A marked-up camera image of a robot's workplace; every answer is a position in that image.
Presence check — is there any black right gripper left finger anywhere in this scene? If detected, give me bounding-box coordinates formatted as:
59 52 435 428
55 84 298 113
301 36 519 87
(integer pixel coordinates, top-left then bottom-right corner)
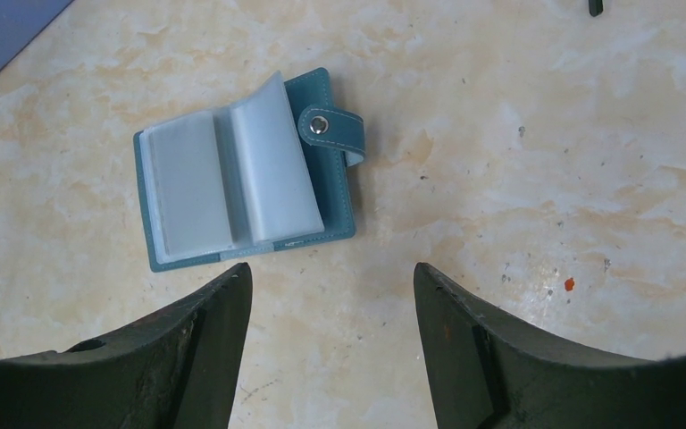
0 263 253 428

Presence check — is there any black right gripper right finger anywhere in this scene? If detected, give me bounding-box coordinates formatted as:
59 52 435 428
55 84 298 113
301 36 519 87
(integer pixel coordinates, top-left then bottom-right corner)
414 263 686 428

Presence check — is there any blue leather card holder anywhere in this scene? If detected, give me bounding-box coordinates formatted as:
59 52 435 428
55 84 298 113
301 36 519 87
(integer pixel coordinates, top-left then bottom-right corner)
133 67 365 272

